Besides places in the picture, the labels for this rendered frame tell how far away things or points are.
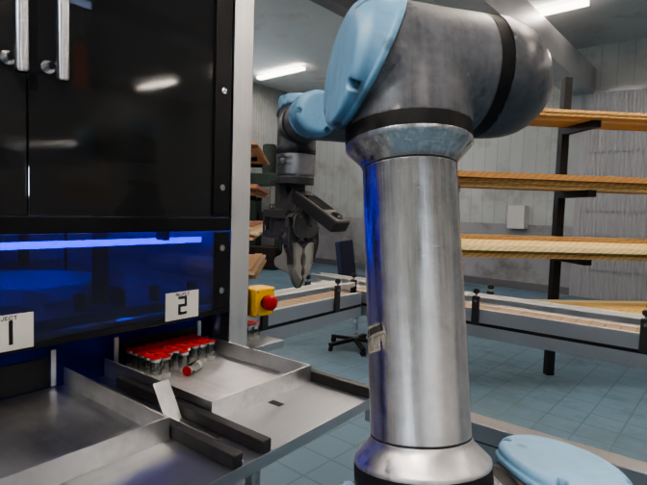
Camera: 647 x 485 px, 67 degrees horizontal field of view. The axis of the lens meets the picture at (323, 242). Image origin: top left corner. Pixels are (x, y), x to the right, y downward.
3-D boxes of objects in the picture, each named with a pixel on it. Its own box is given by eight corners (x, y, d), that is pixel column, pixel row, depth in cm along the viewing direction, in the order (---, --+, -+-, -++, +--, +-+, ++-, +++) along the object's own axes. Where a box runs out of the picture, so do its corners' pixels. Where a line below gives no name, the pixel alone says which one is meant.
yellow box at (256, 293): (235, 313, 127) (236, 286, 126) (255, 309, 132) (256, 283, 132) (255, 318, 122) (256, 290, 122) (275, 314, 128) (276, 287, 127)
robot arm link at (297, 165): (323, 156, 94) (296, 151, 88) (323, 180, 94) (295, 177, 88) (294, 158, 99) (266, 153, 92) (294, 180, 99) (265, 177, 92)
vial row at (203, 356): (141, 377, 100) (141, 355, 99) (210, 357, 114) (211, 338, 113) (147, 379, 98) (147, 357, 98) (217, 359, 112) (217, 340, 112)
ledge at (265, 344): (212, 345, 131) (212, 339, 131) (247, 337, 141) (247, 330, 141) (248, 357, 122) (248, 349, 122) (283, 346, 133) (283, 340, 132)
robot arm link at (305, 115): (362, 90, 80) (341, 104, 90) (295, 84, 77) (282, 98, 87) (360, 140, 80) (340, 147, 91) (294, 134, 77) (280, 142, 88)
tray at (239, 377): (104, 374, 101) (104, 358, 100) (204, 348, 121) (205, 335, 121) (211, 422, 80) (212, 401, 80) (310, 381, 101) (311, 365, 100)
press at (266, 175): (265, 265, 1061) (268, 147, 1045) (292, 268, 1007) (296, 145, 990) (242, 267, 1011) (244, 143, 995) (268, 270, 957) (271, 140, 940)
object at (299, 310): (221, 357, 128) (222, 297, 126) (185, 345, 137) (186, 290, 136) (364, 317, 182) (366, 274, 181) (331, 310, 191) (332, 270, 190)
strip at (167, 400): (151, 418, 81) (152, 383, 81) (168, 412, 83) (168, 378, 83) (206, 445, 72) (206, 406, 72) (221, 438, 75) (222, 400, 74)
